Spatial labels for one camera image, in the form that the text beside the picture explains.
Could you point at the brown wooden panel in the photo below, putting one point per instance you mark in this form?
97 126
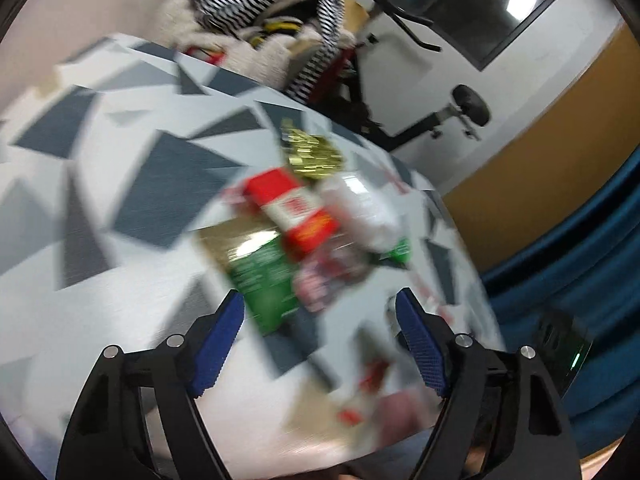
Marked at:
550 150

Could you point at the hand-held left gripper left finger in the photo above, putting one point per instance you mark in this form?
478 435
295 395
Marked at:
220 345

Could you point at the green and gold packet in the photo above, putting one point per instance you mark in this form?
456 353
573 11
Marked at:
260 280

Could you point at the red and white box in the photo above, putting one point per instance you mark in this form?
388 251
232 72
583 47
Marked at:
295 210

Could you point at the blurred red and white wrapper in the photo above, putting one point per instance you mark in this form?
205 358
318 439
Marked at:
370 375

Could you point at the blue curtain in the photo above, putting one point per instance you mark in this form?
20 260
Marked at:
575 260

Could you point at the wooden chair back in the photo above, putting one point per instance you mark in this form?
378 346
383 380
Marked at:
355 10

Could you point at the black exercise bike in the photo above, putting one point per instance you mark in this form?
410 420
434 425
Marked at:
370 120

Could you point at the gold foil wrapper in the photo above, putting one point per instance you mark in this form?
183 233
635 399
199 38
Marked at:
310 152

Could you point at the clear plastic bag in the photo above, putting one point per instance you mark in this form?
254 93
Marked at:
360 205

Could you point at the small green wrapper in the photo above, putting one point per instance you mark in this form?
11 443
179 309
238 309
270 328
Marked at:
400 252

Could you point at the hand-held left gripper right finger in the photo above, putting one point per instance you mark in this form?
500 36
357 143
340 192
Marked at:
420 345

